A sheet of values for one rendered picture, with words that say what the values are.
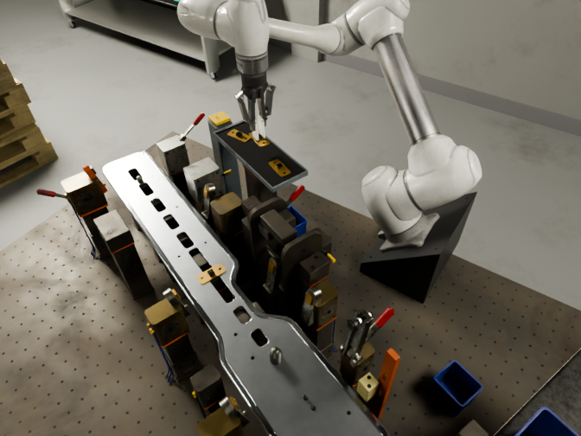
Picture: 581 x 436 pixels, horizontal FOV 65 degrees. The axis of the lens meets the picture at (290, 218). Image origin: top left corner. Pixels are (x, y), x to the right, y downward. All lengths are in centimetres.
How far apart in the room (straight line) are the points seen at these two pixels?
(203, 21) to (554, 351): 149
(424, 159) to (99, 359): 125
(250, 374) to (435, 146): 88
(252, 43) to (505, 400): 128
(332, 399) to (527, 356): 77
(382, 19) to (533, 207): 200
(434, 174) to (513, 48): 252
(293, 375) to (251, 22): 90
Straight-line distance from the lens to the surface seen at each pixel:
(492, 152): 367
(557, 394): 130
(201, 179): 154
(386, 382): 112
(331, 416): 117
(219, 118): 171
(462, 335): 169
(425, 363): 160
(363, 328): 105
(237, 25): 126
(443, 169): 150
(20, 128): 368
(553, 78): 396
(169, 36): 481
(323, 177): 319
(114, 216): 160
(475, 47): 399
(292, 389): 119
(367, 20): 168
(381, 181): 155
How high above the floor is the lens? 209
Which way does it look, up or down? 46 degrees down
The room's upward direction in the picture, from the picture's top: 2 degrees counter-clockwise
